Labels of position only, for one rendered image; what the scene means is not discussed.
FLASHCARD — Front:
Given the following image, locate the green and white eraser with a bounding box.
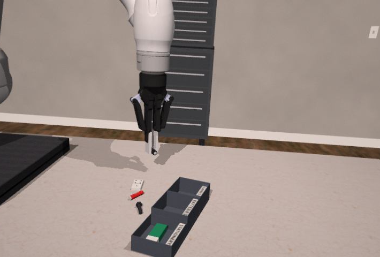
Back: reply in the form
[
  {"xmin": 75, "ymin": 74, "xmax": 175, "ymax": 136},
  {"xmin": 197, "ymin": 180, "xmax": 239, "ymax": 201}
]
[{"xmin": 146, "ymin": 223, "xmax": 167, "ymax": 242}]

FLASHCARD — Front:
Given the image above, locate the red battery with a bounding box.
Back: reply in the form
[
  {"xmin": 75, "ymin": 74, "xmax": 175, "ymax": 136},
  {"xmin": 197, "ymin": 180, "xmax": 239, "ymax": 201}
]
[{"xmin": 128, "ymin": 191, "xmax": 143, "ymax": 200}]

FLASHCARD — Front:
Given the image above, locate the white domino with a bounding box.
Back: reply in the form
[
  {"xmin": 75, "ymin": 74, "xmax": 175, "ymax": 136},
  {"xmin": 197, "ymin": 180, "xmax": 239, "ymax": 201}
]
[{"xmin": 131, "ymin": 179, "xmax": 143, "ymax": 191}]

